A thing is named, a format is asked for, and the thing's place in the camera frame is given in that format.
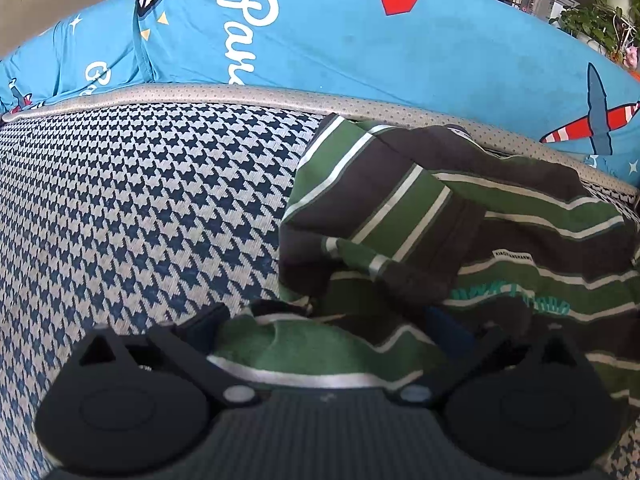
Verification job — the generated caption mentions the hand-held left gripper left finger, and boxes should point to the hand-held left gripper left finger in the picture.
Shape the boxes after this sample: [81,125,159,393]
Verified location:
[77,303,261,409]

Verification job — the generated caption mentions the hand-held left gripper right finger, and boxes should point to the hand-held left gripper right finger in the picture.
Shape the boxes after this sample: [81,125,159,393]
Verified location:
[395,309,582,409]

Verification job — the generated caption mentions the green brown striped shirt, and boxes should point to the green brown striped shirt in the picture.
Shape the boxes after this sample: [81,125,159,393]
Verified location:
[207,114,640,461]

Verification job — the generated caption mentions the houndstooth sofa seat mat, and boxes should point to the houndstooth sofa seat mat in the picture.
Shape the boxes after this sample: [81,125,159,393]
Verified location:
[0,82,640,480]

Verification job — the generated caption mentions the white box appliance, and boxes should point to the white box appliance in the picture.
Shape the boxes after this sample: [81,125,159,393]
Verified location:
[527,0,576,18]

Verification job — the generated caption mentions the potted green plant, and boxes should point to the potted green plant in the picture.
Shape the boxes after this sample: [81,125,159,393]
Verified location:
[550,0,640,68]

